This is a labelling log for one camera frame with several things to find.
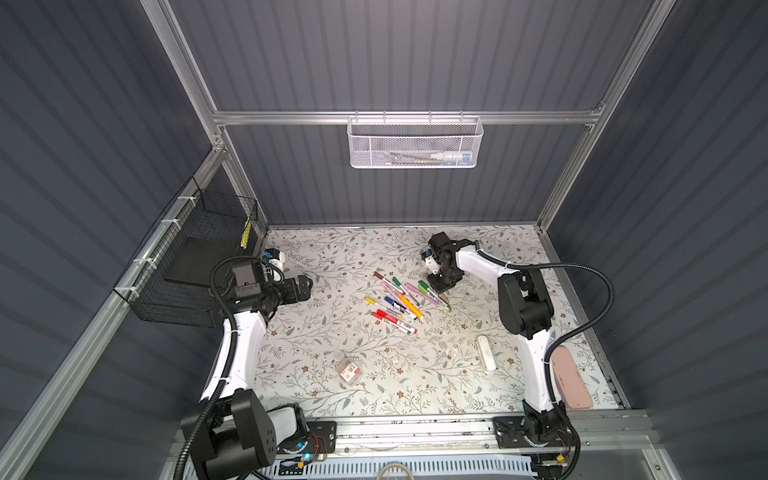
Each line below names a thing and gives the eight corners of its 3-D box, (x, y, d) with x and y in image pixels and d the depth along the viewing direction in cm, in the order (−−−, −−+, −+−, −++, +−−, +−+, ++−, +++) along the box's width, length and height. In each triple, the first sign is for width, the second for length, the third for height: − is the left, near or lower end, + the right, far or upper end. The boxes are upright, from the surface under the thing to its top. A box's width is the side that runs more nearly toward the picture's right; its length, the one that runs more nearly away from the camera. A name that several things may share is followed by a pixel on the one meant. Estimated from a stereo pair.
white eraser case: (483, 374, 85) (486, 369, 82) (474, 340, 92) (477, 335, 89) (493, 373, 85) (496, 369, 83) (484, 340, 92) (486, 335, 89)
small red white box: (335, 373, 86) (333, 370, 84) (347, 359, 88) (346, 355, 86) (353, 388, 83) (352, 385, 81) (364, 373, 86) (363, 369, 84)
